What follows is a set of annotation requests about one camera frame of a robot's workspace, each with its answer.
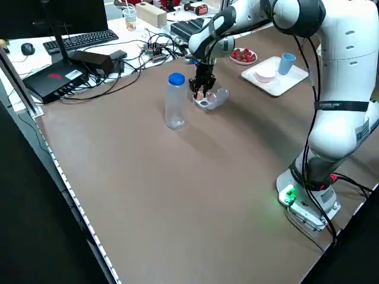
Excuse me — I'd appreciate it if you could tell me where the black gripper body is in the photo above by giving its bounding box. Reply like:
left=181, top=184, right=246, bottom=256
left=194, top=62, right=216, bottom=79

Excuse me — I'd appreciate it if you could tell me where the clear plastic egg box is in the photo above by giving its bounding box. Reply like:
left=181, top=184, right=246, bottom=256
left=192, top=88, right=230, bottom=113

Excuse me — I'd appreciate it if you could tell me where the white rectangular tray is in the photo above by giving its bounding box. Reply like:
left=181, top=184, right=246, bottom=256
left=240, top=56, right=310, bottom=97

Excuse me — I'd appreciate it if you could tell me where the blue cup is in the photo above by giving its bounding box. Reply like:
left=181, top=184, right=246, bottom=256
left=278, top=53, right=297, bottom=76

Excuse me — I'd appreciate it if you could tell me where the clear plastic drink cup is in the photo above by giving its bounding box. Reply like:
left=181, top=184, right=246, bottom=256
left=122, top=8, right=138, bottom=31

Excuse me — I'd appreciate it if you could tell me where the clear bottle blue cap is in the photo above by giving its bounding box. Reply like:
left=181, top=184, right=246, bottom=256
left=165, top=72, right=187, bottom=130

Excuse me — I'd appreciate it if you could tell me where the white round plate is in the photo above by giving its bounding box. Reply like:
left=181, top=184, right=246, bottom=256
left=229, top=47, right=258, bottom=66

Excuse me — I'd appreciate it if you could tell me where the red strawberry pile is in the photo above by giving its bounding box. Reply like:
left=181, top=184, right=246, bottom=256
left=231, top=48, right=256, bottom=62

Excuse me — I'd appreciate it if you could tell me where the grey metal device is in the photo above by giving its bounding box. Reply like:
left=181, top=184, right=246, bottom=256
left=170, top=18, right=208, bottom=38

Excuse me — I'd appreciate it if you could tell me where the red black power tool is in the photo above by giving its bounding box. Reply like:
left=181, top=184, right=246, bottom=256
left=183, top=2, right=210, bottom=16

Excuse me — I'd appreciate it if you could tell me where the long wooden box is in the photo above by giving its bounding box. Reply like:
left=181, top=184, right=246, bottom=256
left=135, top=2, right=168, bottom=28

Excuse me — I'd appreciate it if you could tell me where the small black adapter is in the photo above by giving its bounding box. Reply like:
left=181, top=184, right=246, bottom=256
left=110, top=49, right=129, bottom=62

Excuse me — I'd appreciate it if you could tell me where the large black power adapter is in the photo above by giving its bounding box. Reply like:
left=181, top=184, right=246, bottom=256
left=69, top=50, right=115, bottom=75

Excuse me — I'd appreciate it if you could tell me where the black keyboard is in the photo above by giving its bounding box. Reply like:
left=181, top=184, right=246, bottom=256
left=42, top=29, right=120, bottom=55

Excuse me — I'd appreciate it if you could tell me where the black box red logo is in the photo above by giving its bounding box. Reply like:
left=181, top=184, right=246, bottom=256
left=23, top=63, right=90, bottom=105

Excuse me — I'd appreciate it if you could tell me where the black monitor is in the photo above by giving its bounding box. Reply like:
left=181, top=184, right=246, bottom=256
left=0, top=0, right=109, bottom=69

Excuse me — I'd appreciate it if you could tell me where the small cable hub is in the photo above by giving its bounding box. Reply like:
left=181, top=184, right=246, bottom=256
left=143, top=43, right=167, bottom=63

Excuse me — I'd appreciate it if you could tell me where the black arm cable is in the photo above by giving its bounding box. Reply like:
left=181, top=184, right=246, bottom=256
left=291, top=33, right=339, bottom=248

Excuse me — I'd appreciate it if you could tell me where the aluminium frame rail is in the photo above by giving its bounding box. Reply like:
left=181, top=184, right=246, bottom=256
left=0, top=46, right=43, bottom=117

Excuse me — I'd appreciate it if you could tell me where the black base cable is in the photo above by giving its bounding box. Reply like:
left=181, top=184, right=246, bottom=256
left=331, top=173, right=374, bottom=196

